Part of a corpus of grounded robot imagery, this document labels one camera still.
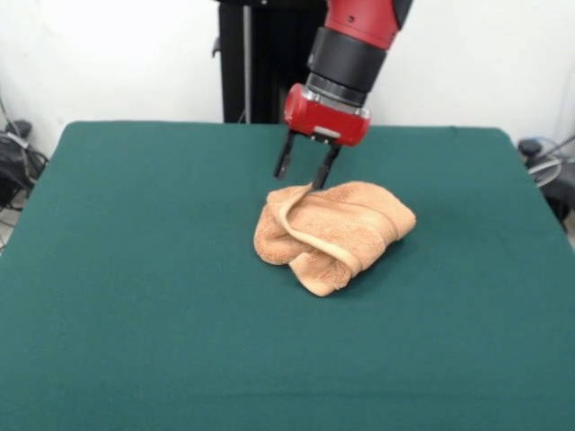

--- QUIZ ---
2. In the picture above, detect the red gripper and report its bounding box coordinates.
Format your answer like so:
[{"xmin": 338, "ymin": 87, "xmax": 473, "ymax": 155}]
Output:
[{"xmin": 273, "ymin": 83, "xmax": 372, "ymax": 189}]

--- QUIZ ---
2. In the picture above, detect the peach terry towel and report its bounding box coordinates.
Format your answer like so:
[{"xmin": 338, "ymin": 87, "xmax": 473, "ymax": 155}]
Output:
[{"xmin": 252, "ymin": 180, "xmax": 418, "ymax": 298}]

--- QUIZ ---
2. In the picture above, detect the dark green table cloth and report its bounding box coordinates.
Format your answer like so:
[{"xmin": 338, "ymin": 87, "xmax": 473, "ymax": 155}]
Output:
[{"xmin": 0, "ymin": 119, "xmax": 575, "ymax": 431}]

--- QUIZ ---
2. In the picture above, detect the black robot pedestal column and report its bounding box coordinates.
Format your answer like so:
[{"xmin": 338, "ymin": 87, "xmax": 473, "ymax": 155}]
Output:
[{"xmin": 209, "ymin": 0, "xmax": 374, "ymax": 126}]

